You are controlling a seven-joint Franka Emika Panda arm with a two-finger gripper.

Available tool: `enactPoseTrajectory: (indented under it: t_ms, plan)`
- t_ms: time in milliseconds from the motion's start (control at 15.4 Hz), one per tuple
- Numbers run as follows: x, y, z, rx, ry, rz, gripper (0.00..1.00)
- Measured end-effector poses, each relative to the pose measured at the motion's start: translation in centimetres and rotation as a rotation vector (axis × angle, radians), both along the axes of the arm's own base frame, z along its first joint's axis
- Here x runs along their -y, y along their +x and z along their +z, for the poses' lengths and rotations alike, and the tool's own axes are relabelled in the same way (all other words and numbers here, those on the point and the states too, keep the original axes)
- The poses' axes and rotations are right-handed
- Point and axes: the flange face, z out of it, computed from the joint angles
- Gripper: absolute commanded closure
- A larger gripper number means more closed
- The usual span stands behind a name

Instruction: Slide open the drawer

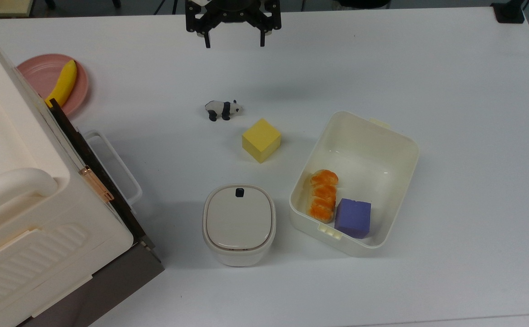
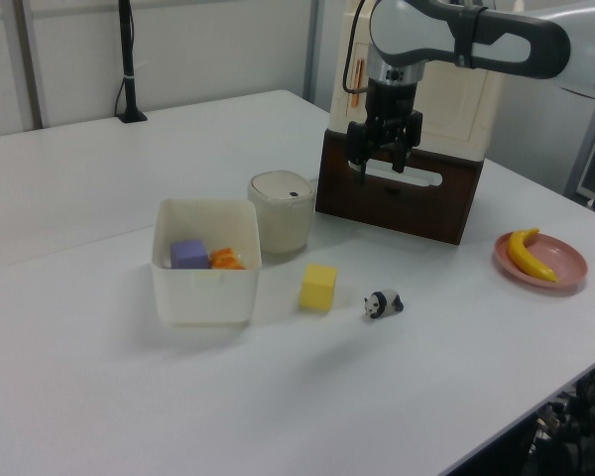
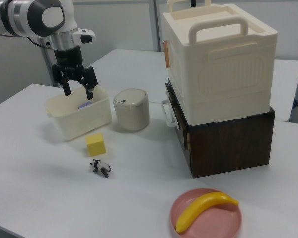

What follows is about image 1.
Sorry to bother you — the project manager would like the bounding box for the orange glazed bread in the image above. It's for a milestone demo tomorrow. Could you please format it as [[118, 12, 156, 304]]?
[[307, 169, 339, 223]]

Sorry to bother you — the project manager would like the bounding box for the purple cube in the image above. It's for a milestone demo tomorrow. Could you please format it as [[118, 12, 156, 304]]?
[[334, 198, 372, 239]]

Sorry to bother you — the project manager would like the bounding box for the yellow banana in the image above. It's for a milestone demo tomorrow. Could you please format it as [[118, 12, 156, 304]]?
[[44, 59, 78, 109]]

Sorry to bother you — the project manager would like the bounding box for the black pole stand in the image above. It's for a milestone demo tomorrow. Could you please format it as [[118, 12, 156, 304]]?
[[490, 0, 529, 24]]

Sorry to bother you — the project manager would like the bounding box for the cream plastic container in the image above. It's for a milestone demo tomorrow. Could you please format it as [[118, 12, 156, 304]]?
[[289, 111, 420, 258]]

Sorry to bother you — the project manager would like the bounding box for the light wooden side table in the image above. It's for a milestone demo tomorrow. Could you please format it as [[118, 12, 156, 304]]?
[[0, 0, 36, 18]]

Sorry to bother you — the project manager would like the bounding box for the black white panda figurine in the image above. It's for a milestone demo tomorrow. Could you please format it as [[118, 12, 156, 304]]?
[[204, 100, 243, 122]]

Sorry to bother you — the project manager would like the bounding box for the white lidded bin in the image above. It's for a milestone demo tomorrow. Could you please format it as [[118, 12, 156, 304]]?
[[202, 183, 277, 267]]

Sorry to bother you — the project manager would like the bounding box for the dark brown drawer white handle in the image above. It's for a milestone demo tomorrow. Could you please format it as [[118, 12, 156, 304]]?
[[46, 98, 157, 251]]

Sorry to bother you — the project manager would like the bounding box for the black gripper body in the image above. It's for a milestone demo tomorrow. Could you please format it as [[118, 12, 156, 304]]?
[[186, 0, 282, 35]]

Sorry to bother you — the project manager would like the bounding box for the yellow cube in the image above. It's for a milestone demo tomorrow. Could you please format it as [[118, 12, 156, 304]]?
[[242, 119, 282, 164]]

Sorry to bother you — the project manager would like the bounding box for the pink plate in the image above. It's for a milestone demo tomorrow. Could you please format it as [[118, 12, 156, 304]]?
[[16, 54, 89, 116]]

